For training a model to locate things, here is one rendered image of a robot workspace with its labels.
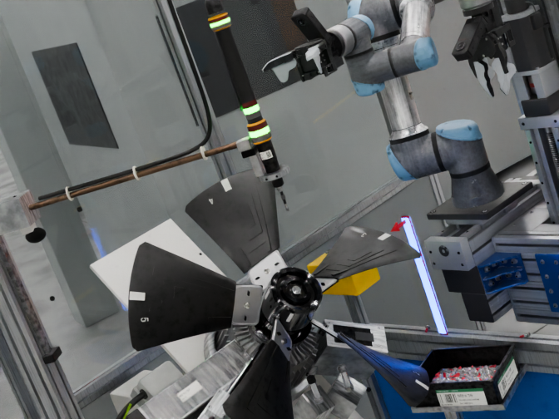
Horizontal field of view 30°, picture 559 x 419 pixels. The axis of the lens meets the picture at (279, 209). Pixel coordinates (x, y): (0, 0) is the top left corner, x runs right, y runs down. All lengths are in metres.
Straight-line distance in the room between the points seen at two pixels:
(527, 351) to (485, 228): 0.54
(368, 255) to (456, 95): 4.05
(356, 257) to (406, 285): 1.25
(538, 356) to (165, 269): 0.91
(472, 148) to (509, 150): 3.72
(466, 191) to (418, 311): 0.83
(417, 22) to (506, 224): 0.67
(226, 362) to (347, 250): 0.41
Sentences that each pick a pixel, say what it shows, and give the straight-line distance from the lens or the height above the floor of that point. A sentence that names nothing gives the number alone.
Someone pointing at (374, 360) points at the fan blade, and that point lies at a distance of 2.25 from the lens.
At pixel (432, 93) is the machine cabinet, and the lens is 6.30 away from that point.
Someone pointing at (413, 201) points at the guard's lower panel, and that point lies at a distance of 3.68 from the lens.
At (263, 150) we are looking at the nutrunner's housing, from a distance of 2.25.
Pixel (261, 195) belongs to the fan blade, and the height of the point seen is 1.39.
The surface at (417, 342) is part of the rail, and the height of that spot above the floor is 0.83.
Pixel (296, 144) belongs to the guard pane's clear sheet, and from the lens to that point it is 3.31.
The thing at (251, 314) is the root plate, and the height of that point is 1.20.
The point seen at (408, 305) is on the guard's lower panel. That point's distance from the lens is 3.67.
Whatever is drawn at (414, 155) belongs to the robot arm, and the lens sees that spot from 2.97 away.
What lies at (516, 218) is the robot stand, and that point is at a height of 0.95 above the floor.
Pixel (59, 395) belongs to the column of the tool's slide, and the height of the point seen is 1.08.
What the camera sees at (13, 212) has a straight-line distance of 2.45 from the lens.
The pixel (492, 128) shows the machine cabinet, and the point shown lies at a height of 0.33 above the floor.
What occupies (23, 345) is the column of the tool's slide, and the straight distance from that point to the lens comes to 2.57.
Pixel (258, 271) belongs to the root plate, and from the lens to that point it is 2.35.
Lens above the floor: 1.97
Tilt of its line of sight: 15 degrees down
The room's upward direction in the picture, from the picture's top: 20 degrees counter-clockwise
